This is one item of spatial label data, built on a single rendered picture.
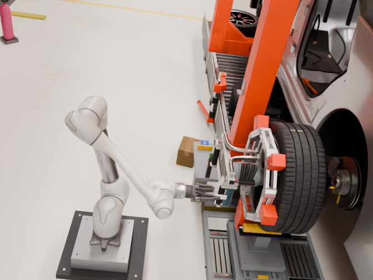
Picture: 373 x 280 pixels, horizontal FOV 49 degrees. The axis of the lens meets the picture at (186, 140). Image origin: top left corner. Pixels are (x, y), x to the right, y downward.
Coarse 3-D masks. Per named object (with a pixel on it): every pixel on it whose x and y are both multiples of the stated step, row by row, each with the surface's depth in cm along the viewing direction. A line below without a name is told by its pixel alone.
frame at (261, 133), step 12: (252, 132) 252; (264, 132) 232; (264, 144) 224; (264, 168) 220; (264, 180) 218; (276, 180) 216; (240, 192) 265; (264, 192) 216; (252, 204) 255; (252, 216) 235
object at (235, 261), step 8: (232, 224) 303; (232, 232) 297; (232, 240) 291; (232, 248) 283; (280, 248) 288; (232, 256) 280; (232, 264) 278; (240, 272) 270; (248, 272) 267; (256, 272) 272; (264, 272) 273; (272, 272) 271; (280, 272) 275
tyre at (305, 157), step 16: (272, 128) 240; (288, 128) 230; (304, 128) 231; (288, 144) 218; (304, 144) 219; (320, 144) 221; (288, 160) 213; (304, 160) 214; (320, 160) 216; (288, 176) 212; (304, 176) 212; (320, 176) 213; (288, 192) 212; (304, 192) 212; (320, 192) 214; (288, 208) 215; (304, 208) 215; (320, 208) 216; (288, 224) 222; (304, 224) 222
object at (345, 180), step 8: (344, 160) 251; (352, 160) 242; (344, 168) 250; (352, 168) 240; (360, 168) 237; (336, 176) 250; (344, 176) 243; (352, 176) 240; (360, 176) 235; (344, 184) 241; (352, 184) 239; (360, 184) 234; (336, 192) 248; (344, 192) 244; (352, 192) 238; (360, 192) 234; (336, 200) 256; (344, 200) 247; (352, 200) 237; (344, 208) 246
